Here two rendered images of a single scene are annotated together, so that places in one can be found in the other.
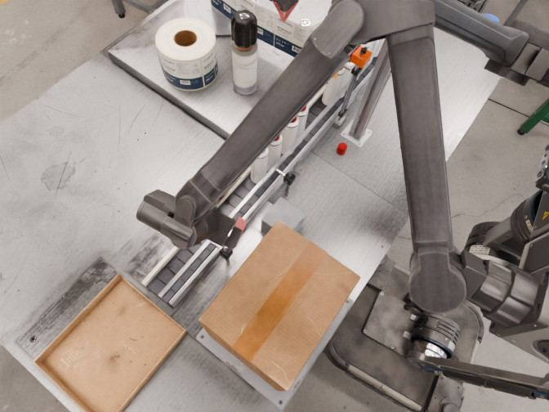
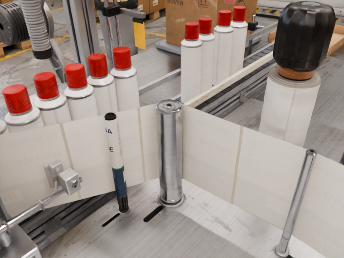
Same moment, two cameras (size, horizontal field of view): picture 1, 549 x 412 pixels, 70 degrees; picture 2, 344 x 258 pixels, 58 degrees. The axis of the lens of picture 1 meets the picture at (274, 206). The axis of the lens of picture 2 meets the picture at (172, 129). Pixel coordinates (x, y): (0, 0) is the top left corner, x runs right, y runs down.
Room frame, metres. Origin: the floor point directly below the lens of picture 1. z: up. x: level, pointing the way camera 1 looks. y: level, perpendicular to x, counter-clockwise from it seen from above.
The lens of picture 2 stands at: (1.52, 0.07, 1.29)
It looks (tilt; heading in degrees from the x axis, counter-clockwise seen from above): 34 degrees down; 192
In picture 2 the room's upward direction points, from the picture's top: 1 degrees counter-clockwise
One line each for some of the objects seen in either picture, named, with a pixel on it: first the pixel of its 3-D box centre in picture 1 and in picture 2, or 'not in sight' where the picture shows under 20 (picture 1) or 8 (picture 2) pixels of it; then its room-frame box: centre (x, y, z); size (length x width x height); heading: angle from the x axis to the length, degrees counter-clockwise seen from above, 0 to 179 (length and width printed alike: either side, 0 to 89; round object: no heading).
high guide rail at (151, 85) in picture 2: (281, 159); (211, 56); (0.66, 0.00, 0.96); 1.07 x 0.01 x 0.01; 150
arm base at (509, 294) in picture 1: (502, 293); not in sight; (0.18, -0.35, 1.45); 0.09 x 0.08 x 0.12; 158
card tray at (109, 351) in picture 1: (113, 346); (312, 35); (0.06, 0.38, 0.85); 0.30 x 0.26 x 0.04; 150
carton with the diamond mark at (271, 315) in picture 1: (278, 308); (212, 6); (0.20, -0.05, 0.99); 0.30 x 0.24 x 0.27; 151
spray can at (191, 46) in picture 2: (298, 120); (191, 65); (0.80, -0.04, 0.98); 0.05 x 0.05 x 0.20
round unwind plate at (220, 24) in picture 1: (221, 8); not in sight; (1.38, 0.32, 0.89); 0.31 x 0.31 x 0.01
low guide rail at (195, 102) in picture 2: (262, 155); (231, 79); (0.70, 0.06, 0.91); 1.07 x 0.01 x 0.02; 150
